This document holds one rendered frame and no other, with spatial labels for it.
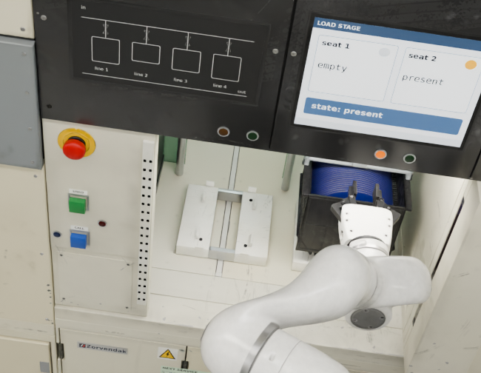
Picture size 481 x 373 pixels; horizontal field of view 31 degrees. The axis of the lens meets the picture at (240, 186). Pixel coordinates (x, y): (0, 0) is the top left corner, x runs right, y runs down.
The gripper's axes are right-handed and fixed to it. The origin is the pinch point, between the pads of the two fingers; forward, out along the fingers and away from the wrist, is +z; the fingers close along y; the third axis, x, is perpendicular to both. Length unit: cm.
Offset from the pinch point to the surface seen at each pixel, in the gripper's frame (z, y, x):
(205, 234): 9.1, -31.3, -28.8
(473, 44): -15, 6, 49
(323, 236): 4.6, -5.3, -19.1
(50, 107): -15, -59, 24
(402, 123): -15.3, -0.6, 31.6
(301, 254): 7.0, -8.6, -28.8
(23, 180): -15, -65, 5
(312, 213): 4.6, -8.7, -12.4
